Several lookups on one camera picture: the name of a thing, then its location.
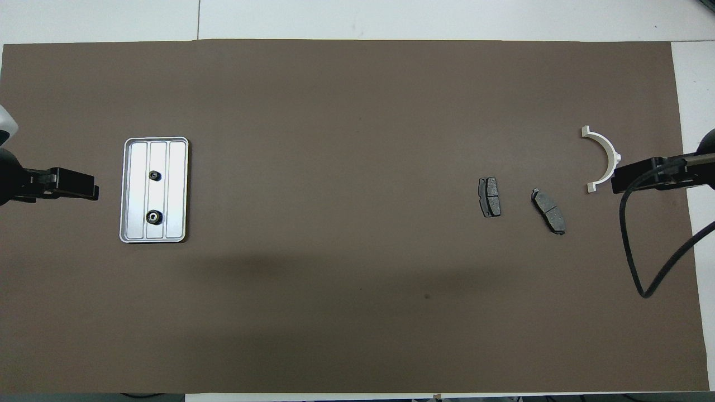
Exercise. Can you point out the short dark brake pad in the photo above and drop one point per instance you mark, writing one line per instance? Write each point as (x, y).
(490, 196)

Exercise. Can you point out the long dark brake pad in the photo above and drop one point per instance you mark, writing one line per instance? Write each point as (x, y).
(548, 211)

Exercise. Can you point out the small black bearing gear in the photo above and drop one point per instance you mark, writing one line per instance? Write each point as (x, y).
(155, 175)

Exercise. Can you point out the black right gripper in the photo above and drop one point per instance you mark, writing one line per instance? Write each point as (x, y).
(653, 173)

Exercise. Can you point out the brown table mat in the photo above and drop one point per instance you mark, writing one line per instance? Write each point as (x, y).
(335, 167)

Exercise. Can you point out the silver metal tray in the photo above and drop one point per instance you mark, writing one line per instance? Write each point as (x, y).
(167, 190)

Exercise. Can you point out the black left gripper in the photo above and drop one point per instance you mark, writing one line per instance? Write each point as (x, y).
(67, 181)

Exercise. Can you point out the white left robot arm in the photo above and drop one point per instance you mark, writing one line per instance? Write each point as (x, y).
(5, 123)

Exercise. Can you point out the white semicircular bracket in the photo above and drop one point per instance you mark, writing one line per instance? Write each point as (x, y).
(609, 151)

